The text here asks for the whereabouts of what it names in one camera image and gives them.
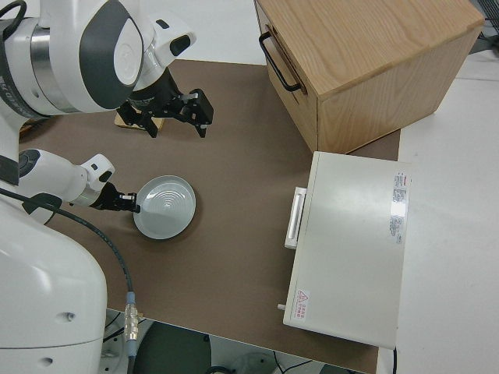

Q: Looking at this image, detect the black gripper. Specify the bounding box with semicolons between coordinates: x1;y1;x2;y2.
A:
119;71;215;139
94;182;143;214

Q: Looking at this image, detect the gray round plate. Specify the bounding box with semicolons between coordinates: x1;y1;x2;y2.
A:
133;175;197;240

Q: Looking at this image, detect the small wooden block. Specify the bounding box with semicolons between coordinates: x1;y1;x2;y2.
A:
114;111;165;132

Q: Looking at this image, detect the brown table mat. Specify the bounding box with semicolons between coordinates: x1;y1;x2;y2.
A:
19;58;403;374

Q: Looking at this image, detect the light wooden box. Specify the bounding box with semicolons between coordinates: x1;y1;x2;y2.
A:
254;0;487;155

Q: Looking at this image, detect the white toaster oven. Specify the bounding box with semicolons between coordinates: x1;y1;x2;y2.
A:
275;150;414;339

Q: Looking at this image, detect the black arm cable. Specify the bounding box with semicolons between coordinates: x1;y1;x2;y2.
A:
0;186;142;374

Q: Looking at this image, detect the black box handle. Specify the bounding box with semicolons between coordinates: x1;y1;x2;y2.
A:
257;31;310;94

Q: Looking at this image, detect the dark round base plate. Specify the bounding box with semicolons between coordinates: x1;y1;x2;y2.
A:
134;322;212;374

